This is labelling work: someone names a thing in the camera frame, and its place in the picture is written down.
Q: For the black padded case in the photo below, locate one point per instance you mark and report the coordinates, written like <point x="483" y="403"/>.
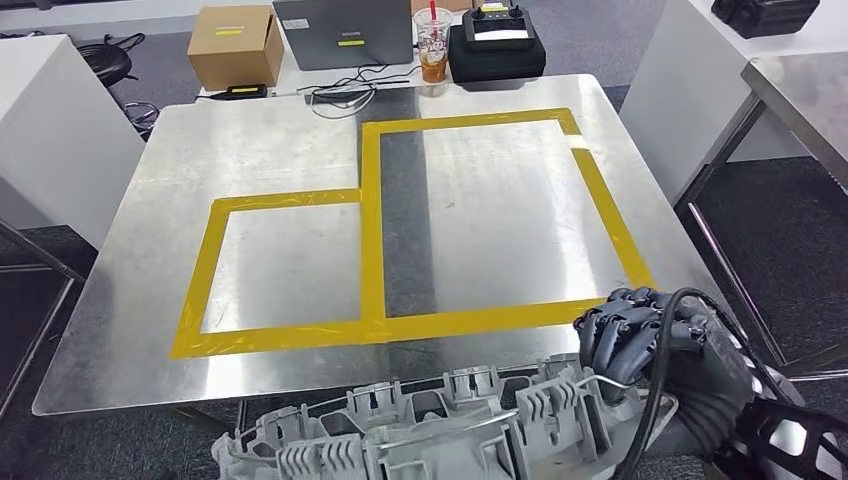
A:
<point x="497" y="66"/>

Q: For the steel workbench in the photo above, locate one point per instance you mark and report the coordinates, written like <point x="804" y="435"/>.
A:
<point x="265" y="152"/>
<point x="802" y="93"/>

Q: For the brown cardboard box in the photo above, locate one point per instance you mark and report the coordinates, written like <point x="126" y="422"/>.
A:
<point x="232" y="53"/>

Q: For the white desk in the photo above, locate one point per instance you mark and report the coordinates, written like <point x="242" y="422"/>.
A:
<point x="298" y="78"/>

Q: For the plastic drink cup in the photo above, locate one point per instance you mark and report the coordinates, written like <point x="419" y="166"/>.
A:
<point x="433" y="56"/>

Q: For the steel table frame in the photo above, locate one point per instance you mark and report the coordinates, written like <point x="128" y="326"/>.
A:
<point x="40" y="265"/>

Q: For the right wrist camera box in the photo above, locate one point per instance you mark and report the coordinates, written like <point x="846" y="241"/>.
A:
<point x="788" y="437"/>

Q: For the silver plastic wheel cover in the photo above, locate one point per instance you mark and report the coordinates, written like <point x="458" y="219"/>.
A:
<point x="430" y="437"/>

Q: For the white side table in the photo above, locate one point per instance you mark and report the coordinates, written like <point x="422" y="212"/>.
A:
<point x="60" y="132"/>

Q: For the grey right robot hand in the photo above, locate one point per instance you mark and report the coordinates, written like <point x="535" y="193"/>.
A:
<point x="629" y="344"/>

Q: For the black remote controller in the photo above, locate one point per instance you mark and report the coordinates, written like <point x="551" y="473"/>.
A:
<point x="498" y="30"/>

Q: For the black hard case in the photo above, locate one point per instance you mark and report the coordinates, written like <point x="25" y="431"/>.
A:
<point x="765" y="16"/>

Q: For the black power adapter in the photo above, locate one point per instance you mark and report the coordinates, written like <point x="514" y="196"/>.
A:
<point x="244" y="92"/>

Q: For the grey laptop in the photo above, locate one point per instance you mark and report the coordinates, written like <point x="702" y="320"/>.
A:
<point x="344" y="33"/>

